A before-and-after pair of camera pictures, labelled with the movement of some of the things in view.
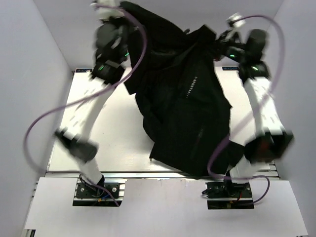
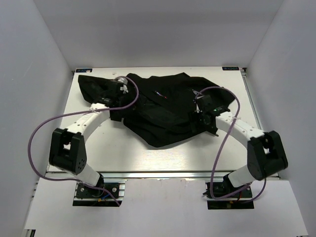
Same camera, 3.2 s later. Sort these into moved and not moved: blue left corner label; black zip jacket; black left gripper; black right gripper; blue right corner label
Moved: black zip jacket; black left gripper; black right gripper
Not moved: blue left corner label; blue right corner label
